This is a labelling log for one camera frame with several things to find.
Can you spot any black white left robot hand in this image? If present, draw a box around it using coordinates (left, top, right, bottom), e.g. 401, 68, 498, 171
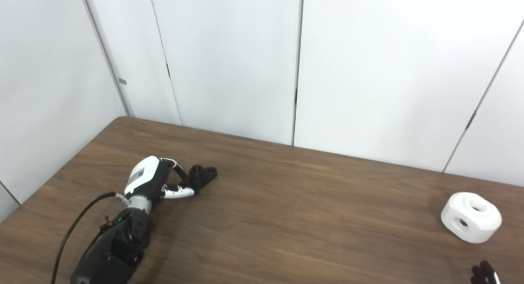
124, 156, 196, 203

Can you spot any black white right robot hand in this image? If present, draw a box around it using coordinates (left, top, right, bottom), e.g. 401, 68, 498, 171
471, 261, 502, 284

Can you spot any round white piece with holes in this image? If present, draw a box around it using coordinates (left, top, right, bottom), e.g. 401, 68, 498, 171
440, 192, 502, 243

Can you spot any black flanged holder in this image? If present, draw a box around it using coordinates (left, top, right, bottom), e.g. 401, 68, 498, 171
186, 165, 218, 192

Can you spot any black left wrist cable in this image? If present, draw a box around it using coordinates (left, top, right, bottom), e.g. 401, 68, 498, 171
51, 192, 129, 284

